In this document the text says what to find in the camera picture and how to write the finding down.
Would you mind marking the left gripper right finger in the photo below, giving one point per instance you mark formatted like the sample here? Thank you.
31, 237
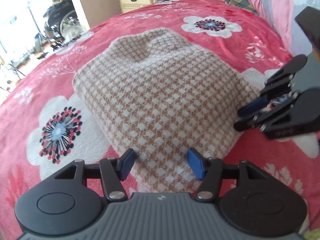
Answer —
247, 197

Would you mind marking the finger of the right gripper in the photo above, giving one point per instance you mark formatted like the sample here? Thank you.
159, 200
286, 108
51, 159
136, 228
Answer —
275, 86
298, 113

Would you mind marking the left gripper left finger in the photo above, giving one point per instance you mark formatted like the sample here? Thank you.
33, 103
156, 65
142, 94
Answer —
74, 197

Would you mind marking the beige houndstooth knit cardigan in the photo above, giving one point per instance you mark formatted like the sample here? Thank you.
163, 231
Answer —
160, 94

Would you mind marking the pink grey floral quilt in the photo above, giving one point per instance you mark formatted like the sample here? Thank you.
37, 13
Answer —
280, 14

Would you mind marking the plaid pillow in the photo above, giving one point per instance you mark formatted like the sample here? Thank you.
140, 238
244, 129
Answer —
243, 4

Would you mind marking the black wheelchair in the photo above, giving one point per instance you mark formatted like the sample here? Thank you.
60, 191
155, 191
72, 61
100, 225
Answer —
61, 25

